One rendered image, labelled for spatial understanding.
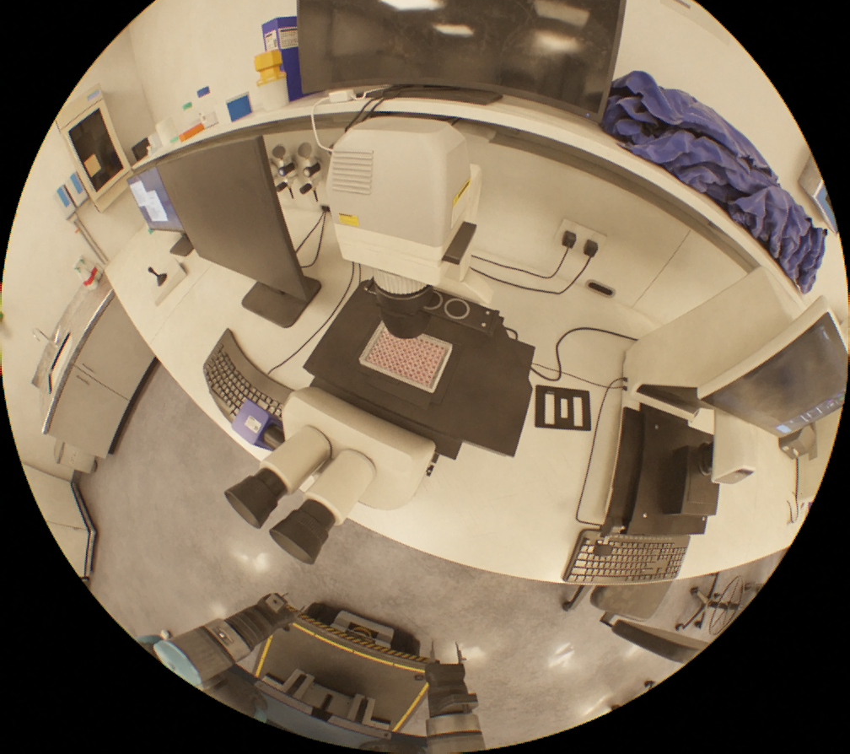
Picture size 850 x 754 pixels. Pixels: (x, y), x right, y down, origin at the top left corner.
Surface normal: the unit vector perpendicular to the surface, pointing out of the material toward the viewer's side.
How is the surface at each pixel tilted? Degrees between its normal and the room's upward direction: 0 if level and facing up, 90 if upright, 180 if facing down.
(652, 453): 0
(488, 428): 0
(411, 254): 90
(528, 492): 0
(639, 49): 90
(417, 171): 73
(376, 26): 86
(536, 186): 90
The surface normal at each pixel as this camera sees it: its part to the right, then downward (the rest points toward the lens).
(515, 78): -0.39, 0.73
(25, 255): 0.92, 0.33
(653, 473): 0.01, -0.54
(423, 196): -0.37, 0.58
